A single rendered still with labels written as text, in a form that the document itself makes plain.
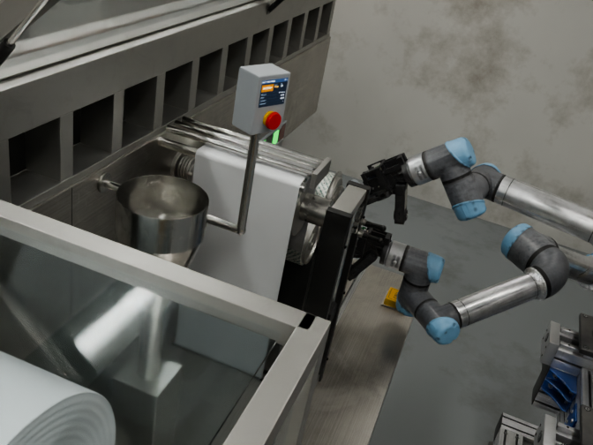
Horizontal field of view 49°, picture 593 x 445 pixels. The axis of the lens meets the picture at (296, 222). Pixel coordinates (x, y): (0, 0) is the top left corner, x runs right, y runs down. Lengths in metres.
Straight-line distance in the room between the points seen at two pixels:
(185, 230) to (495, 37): 3.65
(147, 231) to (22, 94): 0.28
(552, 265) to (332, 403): 0.73
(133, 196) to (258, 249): 0.44
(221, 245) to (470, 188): 0.61
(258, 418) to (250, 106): 0.59
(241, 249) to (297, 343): 0.82
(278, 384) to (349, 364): 1.13
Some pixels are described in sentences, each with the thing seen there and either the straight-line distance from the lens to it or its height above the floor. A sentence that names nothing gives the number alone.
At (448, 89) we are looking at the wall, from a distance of 4.55.
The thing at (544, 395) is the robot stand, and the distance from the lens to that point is 2.46.
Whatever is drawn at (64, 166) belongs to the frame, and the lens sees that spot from 1.19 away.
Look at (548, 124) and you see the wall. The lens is 4.56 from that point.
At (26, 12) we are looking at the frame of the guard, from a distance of 0.82.
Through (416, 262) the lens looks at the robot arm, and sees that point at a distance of 1.77.
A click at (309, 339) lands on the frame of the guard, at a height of 1.60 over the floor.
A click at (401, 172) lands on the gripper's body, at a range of 1.64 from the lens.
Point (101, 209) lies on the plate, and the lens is 1.32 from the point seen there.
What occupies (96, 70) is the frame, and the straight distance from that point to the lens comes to 1.19.
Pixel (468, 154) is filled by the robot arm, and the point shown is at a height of 1.48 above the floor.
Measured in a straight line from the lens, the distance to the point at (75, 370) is 0.62.
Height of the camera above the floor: 2.01
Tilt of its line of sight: 29 degrees down
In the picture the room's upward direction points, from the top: 11 degrees clockwise
